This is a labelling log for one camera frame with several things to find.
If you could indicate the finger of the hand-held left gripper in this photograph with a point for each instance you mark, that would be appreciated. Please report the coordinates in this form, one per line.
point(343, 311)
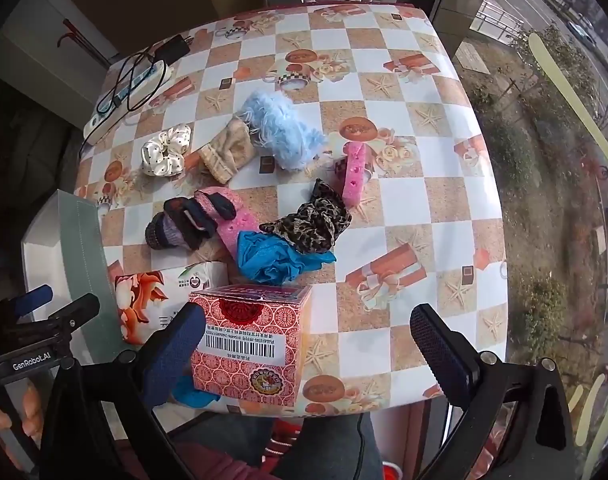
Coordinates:
point(33, 300)
point(74, 312)

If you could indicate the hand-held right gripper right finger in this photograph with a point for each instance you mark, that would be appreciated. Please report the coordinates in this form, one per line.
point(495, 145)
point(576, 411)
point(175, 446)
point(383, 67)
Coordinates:
point(440, 347)

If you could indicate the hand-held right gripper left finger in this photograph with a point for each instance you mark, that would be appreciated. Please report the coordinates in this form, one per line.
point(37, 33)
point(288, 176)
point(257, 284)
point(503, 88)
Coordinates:
point(176, 352)

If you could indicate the white cardboard box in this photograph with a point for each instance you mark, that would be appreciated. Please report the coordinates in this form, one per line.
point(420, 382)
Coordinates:
point(79, 250)

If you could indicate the blue cloth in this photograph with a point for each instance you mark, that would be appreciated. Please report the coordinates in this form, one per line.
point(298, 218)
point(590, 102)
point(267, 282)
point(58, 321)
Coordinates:
point(269, 260)

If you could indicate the leopard print scrunchie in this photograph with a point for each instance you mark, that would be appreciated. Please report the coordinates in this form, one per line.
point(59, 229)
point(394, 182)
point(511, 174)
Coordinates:
point(309, 225)

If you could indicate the white polka dot scrunchie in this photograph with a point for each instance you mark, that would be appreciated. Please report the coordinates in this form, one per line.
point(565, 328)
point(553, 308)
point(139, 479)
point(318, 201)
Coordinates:
point(164, 152)

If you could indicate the floral tissue pack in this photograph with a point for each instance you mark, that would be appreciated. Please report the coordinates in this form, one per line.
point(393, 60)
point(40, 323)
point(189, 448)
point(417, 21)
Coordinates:
point(149, 300)

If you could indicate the red patterned carton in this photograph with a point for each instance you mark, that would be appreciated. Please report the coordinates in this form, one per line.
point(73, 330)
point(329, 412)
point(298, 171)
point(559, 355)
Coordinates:
point(254, 360)

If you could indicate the purple black knit glove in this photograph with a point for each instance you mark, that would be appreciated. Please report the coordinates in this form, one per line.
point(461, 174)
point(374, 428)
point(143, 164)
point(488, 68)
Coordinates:
point(176, 225)

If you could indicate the checkered printed tablecloth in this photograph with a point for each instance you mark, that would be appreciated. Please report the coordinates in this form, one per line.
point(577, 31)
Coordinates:
point(409, 200)

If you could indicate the person's leg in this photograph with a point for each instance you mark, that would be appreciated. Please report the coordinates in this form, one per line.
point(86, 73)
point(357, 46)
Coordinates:
point(324, 450)

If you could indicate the pink sponge with holes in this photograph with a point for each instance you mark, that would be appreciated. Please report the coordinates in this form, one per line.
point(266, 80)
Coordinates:
point(355, 175)

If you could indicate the white power strip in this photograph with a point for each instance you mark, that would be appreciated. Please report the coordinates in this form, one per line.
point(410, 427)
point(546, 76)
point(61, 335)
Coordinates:
point(104, 120)

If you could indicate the beige knitted sock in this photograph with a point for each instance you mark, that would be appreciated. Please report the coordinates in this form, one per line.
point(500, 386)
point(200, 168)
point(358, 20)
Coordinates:
point(229, 152)

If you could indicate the light blue fluffy scrunchie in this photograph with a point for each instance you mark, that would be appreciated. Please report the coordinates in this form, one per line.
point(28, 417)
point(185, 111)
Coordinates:
point(284, 130)

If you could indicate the white cabinet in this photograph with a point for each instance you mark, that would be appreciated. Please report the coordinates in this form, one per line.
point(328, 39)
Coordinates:
point(39, 50)

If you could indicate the black power adapter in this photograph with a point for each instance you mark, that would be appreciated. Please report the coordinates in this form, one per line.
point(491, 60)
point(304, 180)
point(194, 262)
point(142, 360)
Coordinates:
point(173, 49)

